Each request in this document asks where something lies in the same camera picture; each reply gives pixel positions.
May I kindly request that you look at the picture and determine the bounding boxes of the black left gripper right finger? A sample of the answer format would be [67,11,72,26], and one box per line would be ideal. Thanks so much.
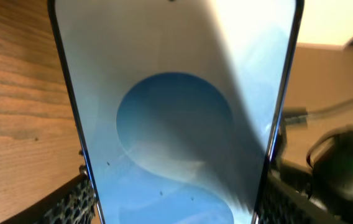
[257,174,344,224]

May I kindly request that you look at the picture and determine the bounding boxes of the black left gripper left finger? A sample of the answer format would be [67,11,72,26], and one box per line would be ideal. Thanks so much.
[3,166,96,224]

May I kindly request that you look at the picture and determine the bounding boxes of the blue Galaxy smartphone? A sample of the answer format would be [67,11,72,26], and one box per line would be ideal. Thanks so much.
[47,0,305,224]

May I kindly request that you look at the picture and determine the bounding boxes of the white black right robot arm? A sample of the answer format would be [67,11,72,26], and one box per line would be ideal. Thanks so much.
[306,129,353,223]

